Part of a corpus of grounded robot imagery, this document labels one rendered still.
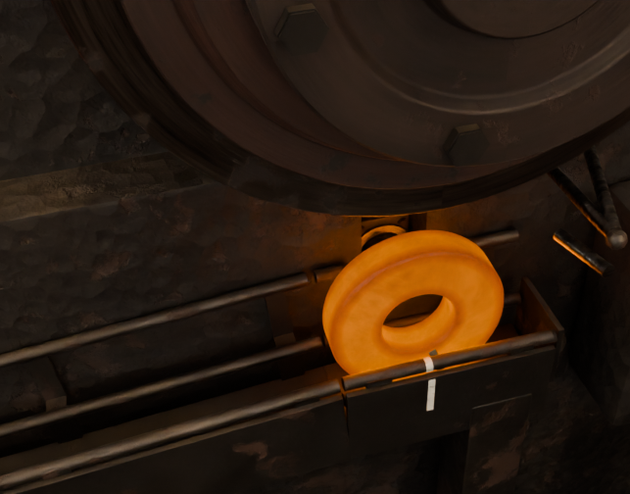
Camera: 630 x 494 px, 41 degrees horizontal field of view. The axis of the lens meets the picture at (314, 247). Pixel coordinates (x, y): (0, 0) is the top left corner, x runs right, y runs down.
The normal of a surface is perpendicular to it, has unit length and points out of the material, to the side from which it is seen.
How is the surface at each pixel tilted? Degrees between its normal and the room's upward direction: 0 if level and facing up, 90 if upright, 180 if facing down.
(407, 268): 90
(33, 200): 0
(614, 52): 41
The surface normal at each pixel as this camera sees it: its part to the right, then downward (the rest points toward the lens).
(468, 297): 0.24, 0.62
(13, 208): -0.04, -0.77
